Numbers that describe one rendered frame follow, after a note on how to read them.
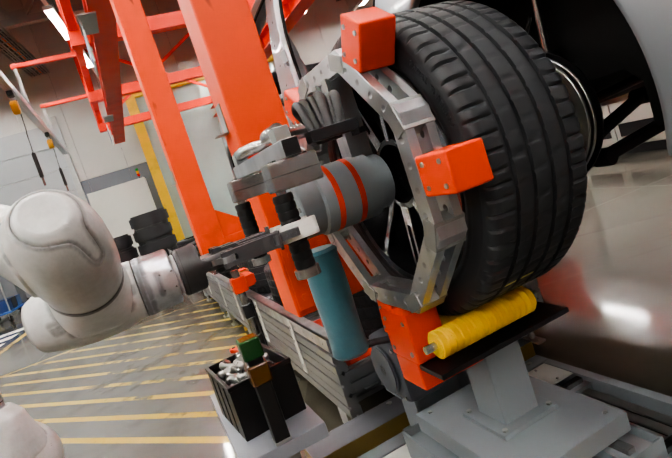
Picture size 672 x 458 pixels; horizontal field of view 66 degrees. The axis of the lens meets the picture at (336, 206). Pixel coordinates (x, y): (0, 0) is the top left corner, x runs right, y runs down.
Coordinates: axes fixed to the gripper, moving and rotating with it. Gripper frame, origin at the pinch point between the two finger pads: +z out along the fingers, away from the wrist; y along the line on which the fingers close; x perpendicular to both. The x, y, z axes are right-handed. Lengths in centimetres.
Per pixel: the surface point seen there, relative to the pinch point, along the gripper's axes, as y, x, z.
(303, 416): -17.4, -38.1, -6.0
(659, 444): 7, -67, 57
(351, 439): -59, -70, 12
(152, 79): -254, 92, 17
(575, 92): -3, 6, 72
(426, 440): -37, -69, 26
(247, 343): -10.7, -17.6, -12.5
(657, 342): -41, -83, 119
